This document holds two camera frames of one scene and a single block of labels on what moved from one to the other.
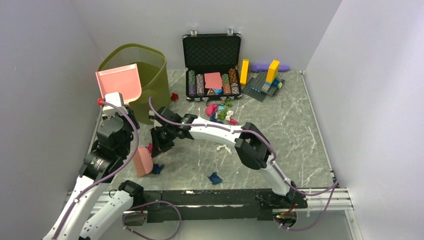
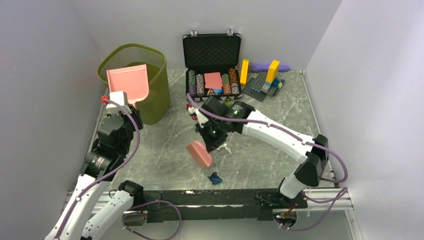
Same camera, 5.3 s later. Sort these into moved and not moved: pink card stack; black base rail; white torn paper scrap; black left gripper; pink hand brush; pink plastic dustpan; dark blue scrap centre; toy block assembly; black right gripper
Moved: pink hand brush; black right gripper; pink plastic dustpan
Not moved: dark blue scrap centre; white torn paper scrap; black base rail; toy block assembly; black left gripper; pink card stack
